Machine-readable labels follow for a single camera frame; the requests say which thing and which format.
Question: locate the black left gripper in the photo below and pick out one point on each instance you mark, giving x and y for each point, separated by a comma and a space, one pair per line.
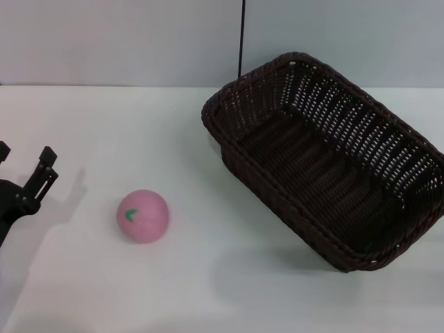
10, 204

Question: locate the pink toy peach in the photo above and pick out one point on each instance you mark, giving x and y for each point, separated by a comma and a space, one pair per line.
145, 222

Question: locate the dark brown wicker basket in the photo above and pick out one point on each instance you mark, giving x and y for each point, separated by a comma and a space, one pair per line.
312, 180

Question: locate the black vertical wall strip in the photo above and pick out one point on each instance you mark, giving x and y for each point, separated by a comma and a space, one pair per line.
241, 38

